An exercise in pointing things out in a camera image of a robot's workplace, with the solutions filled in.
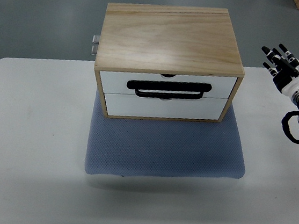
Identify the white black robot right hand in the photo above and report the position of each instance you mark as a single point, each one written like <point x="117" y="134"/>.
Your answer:
<point x="284" y="69"/>

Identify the white drawer black handle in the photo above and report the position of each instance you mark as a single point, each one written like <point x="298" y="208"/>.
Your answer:
<point x="127" y="83"/>

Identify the white lower drawer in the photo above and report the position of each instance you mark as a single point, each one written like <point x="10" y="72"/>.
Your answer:
<point x="134" y="106"/>

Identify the wooden drawer cabinet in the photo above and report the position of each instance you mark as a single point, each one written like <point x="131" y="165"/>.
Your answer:
<point x="168" y="40"/>

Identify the blue grey foam mat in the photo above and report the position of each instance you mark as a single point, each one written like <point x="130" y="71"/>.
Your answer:
<point x="129" y="147"/>

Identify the silver metal clamp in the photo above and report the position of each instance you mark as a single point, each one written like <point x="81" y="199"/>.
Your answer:
<point x="95" y="44"/>

